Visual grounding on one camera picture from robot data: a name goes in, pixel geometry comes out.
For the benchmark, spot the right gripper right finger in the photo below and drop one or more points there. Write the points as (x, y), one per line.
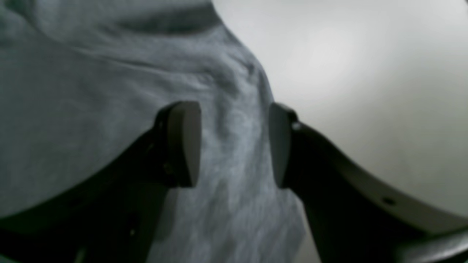
(353, 216)

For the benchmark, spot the grey T-shirt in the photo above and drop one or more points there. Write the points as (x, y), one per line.
(83, 79)

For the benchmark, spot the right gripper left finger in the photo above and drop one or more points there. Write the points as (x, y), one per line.
(112, 216)

